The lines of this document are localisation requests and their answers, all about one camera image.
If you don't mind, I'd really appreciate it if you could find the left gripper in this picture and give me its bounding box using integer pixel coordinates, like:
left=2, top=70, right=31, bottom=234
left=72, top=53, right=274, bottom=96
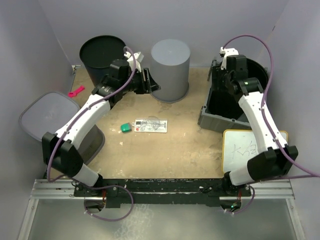
left=120, top=68, right=160, bottom=95

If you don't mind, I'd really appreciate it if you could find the light grey plastic bucket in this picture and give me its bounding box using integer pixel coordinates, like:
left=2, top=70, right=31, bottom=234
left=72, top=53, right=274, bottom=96
left=150, top=39, right=191, bottom=103

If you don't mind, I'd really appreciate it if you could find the black cylindrical bin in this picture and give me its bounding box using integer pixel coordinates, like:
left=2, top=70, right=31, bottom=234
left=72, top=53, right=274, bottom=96
left=208, top=58, right=269, bottom=120

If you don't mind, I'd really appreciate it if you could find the dark blue cylindrical bin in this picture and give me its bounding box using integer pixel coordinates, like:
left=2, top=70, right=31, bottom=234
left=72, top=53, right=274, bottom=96
left=79, top=35, right=126, bottom=86

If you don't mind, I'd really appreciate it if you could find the grey ribbed laundry basket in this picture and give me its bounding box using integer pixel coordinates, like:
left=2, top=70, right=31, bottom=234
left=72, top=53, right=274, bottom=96
left=19, top=91, right=105, bottom=165

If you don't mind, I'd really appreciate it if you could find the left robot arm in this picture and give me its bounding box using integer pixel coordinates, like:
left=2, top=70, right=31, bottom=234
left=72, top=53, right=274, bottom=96
left=41, top=59, right=161, bottom=196

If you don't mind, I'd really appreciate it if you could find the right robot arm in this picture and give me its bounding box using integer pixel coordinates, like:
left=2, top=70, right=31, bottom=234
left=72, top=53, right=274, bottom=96
left=208, top=53, right=299, bottom=196

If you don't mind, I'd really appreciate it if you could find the clear plastic label card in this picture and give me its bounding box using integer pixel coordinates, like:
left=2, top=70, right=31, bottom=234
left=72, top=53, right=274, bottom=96
left=134, top=118, right=168, bottom=133

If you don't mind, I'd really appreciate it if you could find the green small box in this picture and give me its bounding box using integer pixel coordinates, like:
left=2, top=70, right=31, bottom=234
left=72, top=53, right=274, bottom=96
left=120, top=122, right=132, bottom=133

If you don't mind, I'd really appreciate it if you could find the grey rectangular plastic crate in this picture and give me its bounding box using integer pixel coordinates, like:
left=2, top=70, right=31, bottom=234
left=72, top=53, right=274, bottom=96
left=197, top=58, right=268, bottom=132

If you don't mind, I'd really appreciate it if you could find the pink plastic clip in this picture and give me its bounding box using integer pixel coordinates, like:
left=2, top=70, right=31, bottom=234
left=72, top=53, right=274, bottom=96
left=67, top=85, right=85, bottom=98

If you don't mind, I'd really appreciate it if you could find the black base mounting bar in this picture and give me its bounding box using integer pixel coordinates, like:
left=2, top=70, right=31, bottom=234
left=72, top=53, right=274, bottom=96
left=73, top=178, right=251, bottom=209

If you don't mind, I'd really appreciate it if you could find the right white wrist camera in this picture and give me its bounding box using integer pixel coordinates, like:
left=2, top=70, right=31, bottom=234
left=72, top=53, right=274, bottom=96
left=219, top=46, right=239, bottom=70

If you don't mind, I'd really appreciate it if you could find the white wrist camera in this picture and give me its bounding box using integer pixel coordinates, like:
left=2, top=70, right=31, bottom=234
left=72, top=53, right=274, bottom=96
left=219, top=46, right=239, bottom=70
left=124, top=51, right=144, bottom=73

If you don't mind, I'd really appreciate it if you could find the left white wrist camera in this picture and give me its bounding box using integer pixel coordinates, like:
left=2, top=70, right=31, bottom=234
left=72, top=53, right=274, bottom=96
left=124, top=51, right=144, bottom=73

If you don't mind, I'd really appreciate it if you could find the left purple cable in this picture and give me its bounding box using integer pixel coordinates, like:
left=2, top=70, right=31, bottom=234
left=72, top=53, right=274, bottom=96
left=46, top=46, right=138, bottom=222

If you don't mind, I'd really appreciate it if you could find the small whiteboard with yellow frame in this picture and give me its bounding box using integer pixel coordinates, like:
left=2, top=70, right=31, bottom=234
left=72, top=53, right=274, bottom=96
left=221, top=129, right=289, bottom=177

